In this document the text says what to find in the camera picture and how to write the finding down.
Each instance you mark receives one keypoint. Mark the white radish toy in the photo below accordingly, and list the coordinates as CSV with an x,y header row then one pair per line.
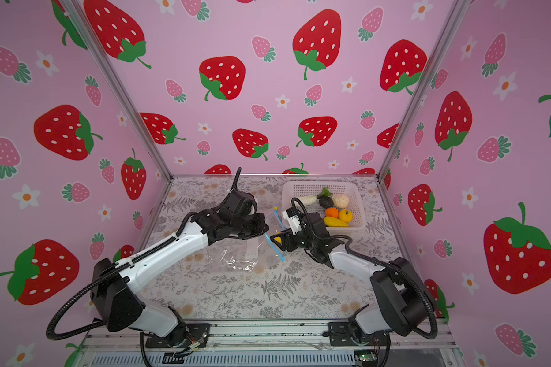
x,y
305,201

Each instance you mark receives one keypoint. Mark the dark avocado toy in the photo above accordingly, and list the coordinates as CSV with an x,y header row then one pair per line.
x,y
326,202

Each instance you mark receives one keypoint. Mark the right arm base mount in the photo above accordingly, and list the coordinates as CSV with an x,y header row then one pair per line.
x,y
347,334

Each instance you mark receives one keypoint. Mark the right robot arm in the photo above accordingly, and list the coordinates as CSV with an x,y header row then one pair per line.
x,y
403,303

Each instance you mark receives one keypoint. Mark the clear zip top bag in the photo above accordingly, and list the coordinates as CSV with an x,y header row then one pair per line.
x,y
258,252

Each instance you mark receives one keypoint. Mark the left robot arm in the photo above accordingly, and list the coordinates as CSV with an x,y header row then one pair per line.
x,y
116,285

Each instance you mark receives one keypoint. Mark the aluminium frame rail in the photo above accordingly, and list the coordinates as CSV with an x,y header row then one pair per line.
x,y
317,342

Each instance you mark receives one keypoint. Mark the white plastic basket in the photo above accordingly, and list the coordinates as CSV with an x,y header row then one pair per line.
x,y
302,188

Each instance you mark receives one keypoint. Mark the orange toy fruit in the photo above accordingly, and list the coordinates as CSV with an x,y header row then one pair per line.
x,y
332,212

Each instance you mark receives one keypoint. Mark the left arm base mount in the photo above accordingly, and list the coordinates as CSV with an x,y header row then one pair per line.
x,y
182,337

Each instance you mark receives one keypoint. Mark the green leaf toy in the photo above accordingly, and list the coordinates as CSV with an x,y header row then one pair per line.
x,y
324,193

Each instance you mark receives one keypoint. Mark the yellow bell pepper toy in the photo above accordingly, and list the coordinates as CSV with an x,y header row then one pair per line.
x,y
345,216

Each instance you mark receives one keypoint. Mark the yellow banana toy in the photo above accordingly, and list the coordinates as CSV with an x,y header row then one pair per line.
x,y
334,222

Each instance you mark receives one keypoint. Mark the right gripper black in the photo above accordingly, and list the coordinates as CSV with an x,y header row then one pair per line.
x,y
285,233

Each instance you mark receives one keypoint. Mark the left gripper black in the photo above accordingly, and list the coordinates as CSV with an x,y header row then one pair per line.
x,y
260,221

